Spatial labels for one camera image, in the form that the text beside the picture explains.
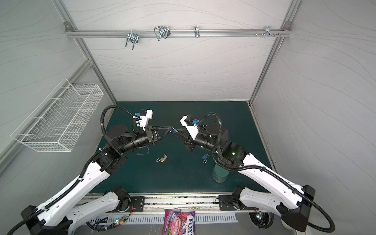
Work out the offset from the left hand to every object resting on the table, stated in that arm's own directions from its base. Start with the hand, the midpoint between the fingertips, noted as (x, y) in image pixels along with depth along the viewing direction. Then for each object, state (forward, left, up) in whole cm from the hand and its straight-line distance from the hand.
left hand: (173, 128), depth 58 cm
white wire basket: (+7, +57, -7) cm, 58 cm away
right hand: (+3, -2, -2) cm, 4 cm away
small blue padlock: (+5, -15, -39) cm, 42 cm away
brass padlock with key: (+2, +11, -38) cm, 40 cm away
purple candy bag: (-29, -1, -36) cm, 46 cm away
